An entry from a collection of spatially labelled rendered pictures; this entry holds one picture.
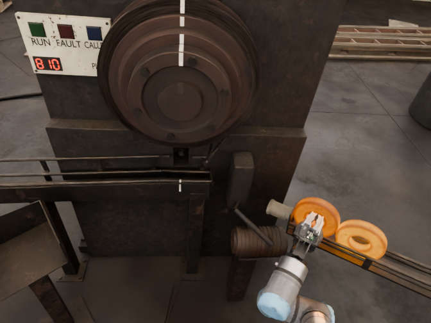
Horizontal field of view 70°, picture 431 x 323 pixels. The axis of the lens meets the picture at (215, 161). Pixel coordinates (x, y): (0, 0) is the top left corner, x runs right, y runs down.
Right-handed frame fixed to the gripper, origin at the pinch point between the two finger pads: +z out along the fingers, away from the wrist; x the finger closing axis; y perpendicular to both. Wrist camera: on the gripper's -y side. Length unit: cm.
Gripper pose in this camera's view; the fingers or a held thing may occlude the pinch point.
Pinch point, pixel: (317, 214)
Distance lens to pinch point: 114.7
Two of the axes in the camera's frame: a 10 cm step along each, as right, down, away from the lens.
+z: 5.3, -7.2, 4.4
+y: -0.7, -5.6, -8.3
